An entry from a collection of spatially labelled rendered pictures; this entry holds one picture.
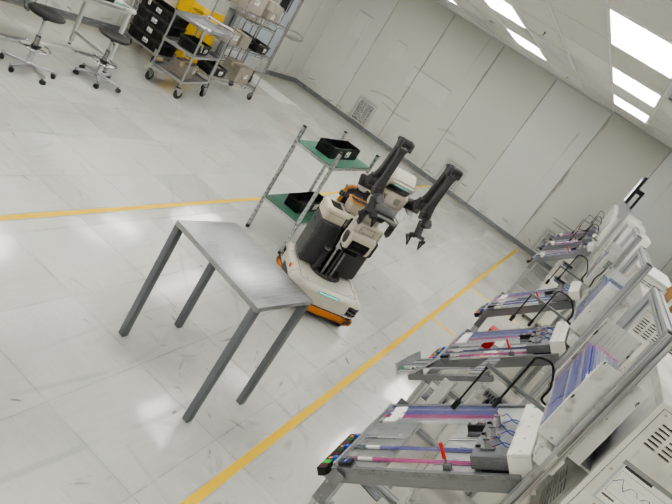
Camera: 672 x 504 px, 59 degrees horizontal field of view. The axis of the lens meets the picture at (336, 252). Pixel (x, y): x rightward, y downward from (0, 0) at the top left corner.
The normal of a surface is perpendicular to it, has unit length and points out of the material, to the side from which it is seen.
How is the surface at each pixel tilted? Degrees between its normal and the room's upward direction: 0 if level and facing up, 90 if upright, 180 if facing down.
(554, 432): 90
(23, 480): 0
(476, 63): 90
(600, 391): 90
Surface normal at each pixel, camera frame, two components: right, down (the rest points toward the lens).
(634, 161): -0.43, 0.12
